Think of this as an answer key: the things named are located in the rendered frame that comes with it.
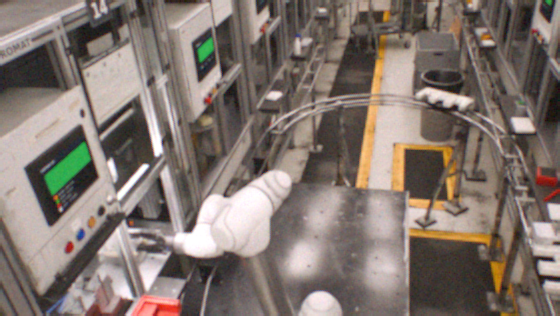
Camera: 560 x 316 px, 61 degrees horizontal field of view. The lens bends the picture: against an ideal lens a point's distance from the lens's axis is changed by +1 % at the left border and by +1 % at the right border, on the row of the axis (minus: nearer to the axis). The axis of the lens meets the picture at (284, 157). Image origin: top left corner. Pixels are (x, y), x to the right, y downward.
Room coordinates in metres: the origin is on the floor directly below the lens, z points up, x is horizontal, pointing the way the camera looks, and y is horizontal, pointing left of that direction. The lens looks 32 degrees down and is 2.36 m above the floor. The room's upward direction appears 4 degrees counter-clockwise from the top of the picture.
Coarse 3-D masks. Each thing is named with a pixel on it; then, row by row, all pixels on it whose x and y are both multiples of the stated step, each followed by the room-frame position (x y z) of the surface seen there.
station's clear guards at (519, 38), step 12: (528, 0) 3.30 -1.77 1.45; (516, 12) 3.57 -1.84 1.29; (528, 12) 3.23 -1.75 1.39; (492, 24) 4.40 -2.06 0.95; (516, 24) 3.50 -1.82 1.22; (528, 24) 3.17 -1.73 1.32; (516, 36) 3.43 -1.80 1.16; (528, 36) 3.11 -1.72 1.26; (516, 48) 3.36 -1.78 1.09; (516, 60) 3.29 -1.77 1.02; (516, 72) 3.22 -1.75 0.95
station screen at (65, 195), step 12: (72, 144) 1.23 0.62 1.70; (60, 156) 1.17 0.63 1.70; (48, 168) 1.11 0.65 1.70; (84, 168) 1.24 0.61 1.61; (72, 180) 1.18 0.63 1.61; (84, 180) 1.22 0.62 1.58; (48, 192) 1.09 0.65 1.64; (60, 192) 1.12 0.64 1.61; (72, 192) 1.16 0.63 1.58; (60, 204) 1.11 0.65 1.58
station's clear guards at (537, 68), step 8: (536, 40) 2.91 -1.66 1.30; (536, 48) 2.87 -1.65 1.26; (536, 56) 2.83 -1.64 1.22; (544, 56) 2.68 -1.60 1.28; (536, 64) 2.79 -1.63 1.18; (544, 64) 2.64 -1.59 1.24; (536, 72) 2.76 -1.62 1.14; (544, 72) 2.61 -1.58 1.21; (528, 80) 2.89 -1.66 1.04; (536, 80) 2.72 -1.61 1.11; (528, 88) 2.85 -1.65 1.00; (536, 88) 2.69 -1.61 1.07; (528, 96) 2.81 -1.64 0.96; (536, 96) 2.65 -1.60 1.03; (528, 104) 2.76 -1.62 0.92; (536, 104) 2.61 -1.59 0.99
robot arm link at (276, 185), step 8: (264, 176) 1.28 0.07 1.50; (272, 176) 1.26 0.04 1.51; (280, 176) 1.27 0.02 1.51; (288, 176) 1.29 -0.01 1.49; (256, 184) 1.25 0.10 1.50; (264, 184) 1.25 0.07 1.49; (272, 184) 1.24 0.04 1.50; (280, 184) 1.24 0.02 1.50; (288, 184) 1.25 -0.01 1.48; (264, 192) 1.22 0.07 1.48; (272, 192) 1.23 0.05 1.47; (280, 192) 1.23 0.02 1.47; (288, 192) 1.25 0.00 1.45; (272, 200) 1.21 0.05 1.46; (280, 200) 1.23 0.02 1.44
